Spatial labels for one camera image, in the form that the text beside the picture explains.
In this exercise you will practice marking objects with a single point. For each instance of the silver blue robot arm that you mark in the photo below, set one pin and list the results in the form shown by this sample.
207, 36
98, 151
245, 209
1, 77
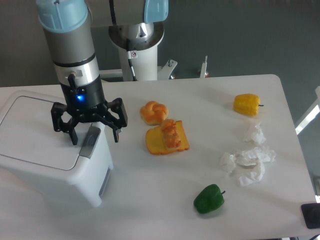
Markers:
67, 27

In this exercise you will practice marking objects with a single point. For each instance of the white frame at right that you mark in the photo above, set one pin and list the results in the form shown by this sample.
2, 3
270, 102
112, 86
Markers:
310, 114

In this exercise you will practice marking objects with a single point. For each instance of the black device at table edge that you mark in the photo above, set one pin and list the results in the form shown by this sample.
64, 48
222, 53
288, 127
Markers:
311, 215

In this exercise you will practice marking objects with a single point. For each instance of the white trash can lid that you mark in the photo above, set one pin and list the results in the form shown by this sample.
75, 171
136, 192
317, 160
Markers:
27, 134

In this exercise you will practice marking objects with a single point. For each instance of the upper crumpled white paper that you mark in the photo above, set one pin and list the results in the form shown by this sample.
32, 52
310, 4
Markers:
255, 134

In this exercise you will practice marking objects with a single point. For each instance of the small crumpled white paper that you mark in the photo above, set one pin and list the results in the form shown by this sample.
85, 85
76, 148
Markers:
227, 162

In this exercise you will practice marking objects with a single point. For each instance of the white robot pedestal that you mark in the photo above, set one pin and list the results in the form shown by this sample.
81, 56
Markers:
137, 47

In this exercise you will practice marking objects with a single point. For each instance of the white metal base frame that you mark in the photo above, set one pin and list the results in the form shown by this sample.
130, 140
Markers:
163, 72

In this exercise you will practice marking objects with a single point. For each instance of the green bell pepper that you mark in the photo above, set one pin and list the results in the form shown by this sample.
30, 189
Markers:
209, 199

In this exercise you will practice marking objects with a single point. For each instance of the large crumpled white paper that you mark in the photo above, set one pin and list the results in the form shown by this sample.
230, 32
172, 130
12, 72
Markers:
253, 162

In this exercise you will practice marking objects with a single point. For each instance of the braided bread roll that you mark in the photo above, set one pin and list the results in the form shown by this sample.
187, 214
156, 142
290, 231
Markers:
154, 113

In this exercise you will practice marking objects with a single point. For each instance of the yellow bell pepper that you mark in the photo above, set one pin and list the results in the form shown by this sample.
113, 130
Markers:
247, 104

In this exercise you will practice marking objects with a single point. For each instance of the orange croissant pastry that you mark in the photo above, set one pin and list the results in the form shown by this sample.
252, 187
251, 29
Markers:
170, 134

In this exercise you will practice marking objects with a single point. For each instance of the yellow toast slice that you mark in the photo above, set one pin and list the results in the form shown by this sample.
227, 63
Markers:
155, 142

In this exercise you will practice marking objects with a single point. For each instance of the white trash can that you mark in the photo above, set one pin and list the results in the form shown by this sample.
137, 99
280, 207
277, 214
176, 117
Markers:
84, 183

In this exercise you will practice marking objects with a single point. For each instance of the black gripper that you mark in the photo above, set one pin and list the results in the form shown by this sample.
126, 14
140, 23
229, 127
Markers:
85, 100

